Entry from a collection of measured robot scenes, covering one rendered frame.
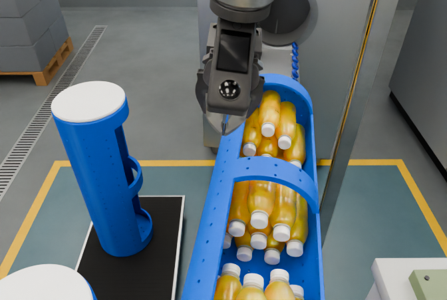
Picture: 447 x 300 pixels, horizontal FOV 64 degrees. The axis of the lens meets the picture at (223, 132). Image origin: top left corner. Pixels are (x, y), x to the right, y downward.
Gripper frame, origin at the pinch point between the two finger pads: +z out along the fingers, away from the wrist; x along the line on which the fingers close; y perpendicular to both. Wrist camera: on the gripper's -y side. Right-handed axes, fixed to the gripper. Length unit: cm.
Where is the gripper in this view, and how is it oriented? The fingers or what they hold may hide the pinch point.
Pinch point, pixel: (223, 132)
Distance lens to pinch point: 53.7
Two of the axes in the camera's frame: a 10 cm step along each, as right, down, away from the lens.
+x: -9.9, -1.1, -0.2
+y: 0.6, -7.0, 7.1
